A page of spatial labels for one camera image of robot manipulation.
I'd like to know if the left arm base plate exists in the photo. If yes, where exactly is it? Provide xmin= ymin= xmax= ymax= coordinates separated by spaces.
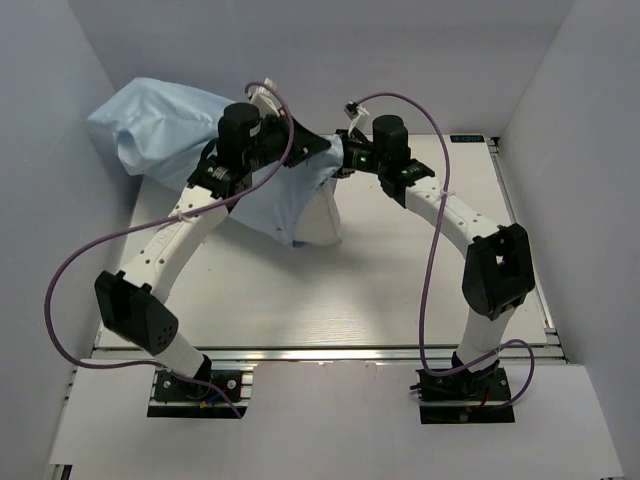
xmin=147 ymin=370 xmax=253 ymax=420

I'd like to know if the aluminium front rail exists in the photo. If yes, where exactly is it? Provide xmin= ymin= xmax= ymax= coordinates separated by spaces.
xmin=91 ymin=345 xmax=567 ymax=369

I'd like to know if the right blue table label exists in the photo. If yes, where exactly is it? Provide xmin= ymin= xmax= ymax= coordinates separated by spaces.
xmin=450 ymin=134 xmax=485 ymax=143

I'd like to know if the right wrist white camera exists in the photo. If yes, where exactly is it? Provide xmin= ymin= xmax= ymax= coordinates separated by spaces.
xmin=344 ymin=102 xmax=370 ymax=135

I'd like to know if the right aluminium side rail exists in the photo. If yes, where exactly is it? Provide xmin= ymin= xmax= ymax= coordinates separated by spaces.
xmin=487 ymin=137 xmax=560 ymax=350

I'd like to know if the wrist white camera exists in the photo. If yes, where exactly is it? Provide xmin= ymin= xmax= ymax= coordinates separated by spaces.
xmin=344 ymin=102 xmax=370 ymax=135
xmin=245 ymin=77 xmax=285 ymax=119

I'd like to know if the purple cable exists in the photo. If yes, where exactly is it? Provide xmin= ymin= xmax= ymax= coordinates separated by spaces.
xmin=43 ymin=81 xmax=294 ymax=419
xmin=355 ymin=91 xmax=535 ymax=413

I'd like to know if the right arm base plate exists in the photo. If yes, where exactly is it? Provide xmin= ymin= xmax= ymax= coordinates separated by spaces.
xmin=409 ymin=367 xmax=515 ymax=425

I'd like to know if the white pillow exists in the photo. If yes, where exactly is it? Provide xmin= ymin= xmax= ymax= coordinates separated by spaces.
xmin=293 ymin=183 xmax=341 ymax=247

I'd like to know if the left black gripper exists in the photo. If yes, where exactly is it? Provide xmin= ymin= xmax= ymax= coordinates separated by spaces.
xmin=244 ymin=108 xmax=333 ymax=173

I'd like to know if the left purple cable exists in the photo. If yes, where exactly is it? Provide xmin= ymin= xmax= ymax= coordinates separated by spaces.
xmin=43 ymin=81 xmax=294 ymax=419

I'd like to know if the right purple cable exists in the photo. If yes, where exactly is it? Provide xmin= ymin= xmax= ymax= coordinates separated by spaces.
xmin=355 ymin=91 xmax=535 ymax=413

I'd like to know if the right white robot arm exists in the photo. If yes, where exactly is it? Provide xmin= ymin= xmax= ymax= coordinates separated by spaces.
xmin=336 ymin=115 xmax=535 ymax=399

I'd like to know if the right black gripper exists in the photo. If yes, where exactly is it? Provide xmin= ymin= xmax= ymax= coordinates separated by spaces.
xmin=306 ymin=130 xmax=386 ymax=180

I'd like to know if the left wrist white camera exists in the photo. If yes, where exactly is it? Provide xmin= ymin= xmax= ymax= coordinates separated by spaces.
xmin=245 ymin=77 xmax=285 ymax=119

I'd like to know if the light blue pillowcase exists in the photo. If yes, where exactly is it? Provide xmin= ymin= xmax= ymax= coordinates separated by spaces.
xmin=86 ymin=77 xmax=343 ymax=248

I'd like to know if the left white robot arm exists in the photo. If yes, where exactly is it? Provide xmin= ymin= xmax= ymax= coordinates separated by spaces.
xmin=95 ymin=103 xmax=331 ymax=399

